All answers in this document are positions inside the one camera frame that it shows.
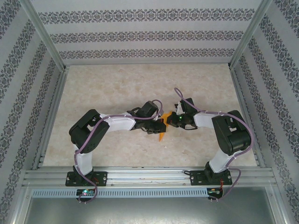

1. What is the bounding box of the orange paper sheet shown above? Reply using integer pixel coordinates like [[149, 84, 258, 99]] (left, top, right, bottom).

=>
[[158, 111, 174, 142]]

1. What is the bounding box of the grey metal sheet tray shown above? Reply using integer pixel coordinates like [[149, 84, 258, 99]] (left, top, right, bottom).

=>
[[14, 197, 288, 224]]

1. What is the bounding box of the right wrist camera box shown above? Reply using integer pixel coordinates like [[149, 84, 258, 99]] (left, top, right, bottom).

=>
[[174, 100, 185, 113]]

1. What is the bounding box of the aluminium mounting rail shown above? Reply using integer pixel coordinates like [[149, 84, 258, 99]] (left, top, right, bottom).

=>
[[23, 166, 278, 187]]

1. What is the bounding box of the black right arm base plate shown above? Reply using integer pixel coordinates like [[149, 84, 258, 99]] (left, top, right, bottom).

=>
[[190, 170, 233, 187]]

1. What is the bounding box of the aluminium table side rail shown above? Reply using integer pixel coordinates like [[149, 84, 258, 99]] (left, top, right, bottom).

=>
[[230, 67, 266, 168], [32, 67, 70, 170]]

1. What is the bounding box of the grey slotted cable duct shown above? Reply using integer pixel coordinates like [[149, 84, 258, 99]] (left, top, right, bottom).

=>
[[31, 188, 208, 198]]

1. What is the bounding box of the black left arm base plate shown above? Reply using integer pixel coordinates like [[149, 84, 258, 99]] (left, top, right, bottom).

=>
[[65, 171, 108, 187]]

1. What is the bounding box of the aluminium frame post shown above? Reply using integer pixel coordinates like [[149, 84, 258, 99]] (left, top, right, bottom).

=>
[[228, 0, 275, 70], [20, 0, 71, 72]]

